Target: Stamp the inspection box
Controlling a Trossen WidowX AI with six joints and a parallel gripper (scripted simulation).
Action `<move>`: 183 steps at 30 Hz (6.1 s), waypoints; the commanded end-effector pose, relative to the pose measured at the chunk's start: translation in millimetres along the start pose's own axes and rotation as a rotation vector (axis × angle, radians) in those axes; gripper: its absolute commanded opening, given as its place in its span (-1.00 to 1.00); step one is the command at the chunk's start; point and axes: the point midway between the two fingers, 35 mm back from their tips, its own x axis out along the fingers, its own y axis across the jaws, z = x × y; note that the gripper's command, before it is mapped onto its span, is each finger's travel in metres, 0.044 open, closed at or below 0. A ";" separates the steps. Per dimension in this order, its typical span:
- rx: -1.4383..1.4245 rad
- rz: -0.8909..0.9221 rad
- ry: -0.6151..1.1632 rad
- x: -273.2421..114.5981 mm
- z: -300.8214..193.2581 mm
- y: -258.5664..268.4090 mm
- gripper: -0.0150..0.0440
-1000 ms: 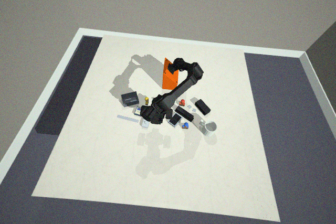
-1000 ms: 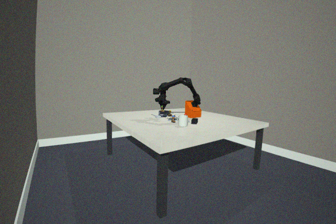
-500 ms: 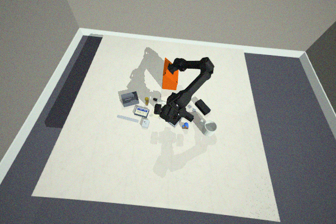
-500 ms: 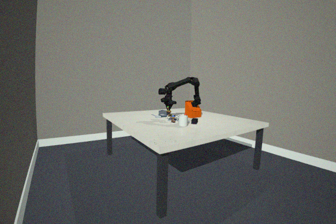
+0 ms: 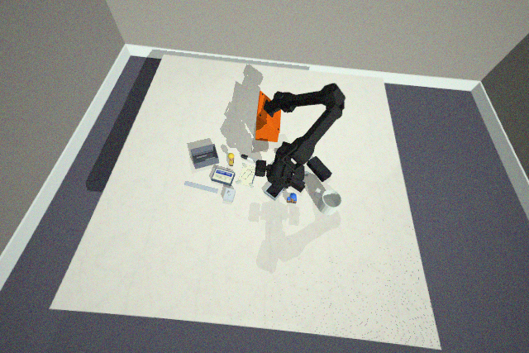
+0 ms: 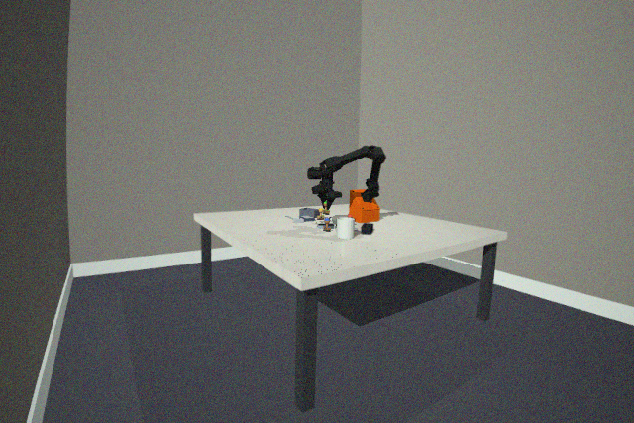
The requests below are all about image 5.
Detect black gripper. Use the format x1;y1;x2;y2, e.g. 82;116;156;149
255;160;305;181

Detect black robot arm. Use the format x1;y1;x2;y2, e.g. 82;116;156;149
264;83;346;188

